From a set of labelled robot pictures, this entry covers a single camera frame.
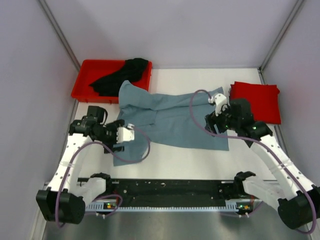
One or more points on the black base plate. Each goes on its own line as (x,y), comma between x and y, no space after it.
(174,192)

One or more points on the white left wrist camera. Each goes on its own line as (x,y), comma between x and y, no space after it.
(125,134)

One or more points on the blue grey t shirt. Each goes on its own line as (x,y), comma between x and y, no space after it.
(165,119)

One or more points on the black t shirt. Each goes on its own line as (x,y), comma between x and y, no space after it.
(109,85)

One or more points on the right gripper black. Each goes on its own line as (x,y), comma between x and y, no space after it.
(212,119)

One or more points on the red plastic bin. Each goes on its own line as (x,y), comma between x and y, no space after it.
(93,69)

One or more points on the grey slotted cable duct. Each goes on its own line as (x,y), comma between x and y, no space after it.
(230,206)

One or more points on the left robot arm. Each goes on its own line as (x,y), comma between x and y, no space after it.
(64,201)

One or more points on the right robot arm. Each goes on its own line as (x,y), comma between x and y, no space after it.
(296,198)

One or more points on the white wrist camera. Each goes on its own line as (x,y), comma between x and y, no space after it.
(125,134)
(220,102)

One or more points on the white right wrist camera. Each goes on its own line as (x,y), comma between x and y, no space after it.
(220,102)

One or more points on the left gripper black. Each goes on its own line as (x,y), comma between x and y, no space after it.
(114,125)

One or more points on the red t shirt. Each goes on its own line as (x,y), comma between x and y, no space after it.
(263,100)

